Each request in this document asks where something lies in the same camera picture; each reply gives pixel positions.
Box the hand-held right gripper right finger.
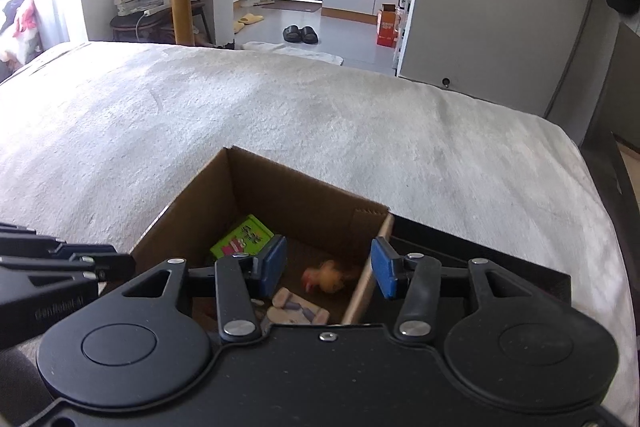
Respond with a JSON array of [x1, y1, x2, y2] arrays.
[[370, 238, 531, 340]]

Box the white floor mat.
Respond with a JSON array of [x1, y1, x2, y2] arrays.
[[241, 41, 345, 66]]

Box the black tray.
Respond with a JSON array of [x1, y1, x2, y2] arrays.
[[360, 216, 573, 315]]

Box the orange carton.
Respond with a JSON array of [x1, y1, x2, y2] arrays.
[[376, 3, 401, 48]]

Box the white side cabinet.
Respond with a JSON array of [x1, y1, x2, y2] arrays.
[[210, 0, 246, 48]]

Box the green toy box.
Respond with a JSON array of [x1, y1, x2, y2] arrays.
[[210, 214, 275, 260]]

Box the colourful hanging clothes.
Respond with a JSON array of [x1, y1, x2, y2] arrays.
[[0, 0, 43, 62]]

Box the dark grey leaning panel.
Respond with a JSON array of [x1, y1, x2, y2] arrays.
[[582, 22, 640, 212]]

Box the brown doormat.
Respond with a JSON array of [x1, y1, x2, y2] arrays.
[[260, 1, 323, 14]]

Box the brown cardboard box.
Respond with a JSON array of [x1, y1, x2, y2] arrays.
[[127, 146, 396, 325]]

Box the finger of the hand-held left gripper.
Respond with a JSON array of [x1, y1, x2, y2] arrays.
[[0, 222, 117, 260], [0, 253, 137, 284]]

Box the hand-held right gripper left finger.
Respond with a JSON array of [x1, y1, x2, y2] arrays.
[[122, 236, 288, 343]]

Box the grey wall cable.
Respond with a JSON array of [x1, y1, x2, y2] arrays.
[[542, 0, 598, 118]]

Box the black round stool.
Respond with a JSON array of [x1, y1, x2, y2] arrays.
[[109, 14, 211, 45]]

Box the small orange toy figure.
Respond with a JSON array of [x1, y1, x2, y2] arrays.
[[301, 259, 358, 295]]

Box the white bed blanket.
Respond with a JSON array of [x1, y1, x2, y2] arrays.
[[0, 41, 638, 348]]

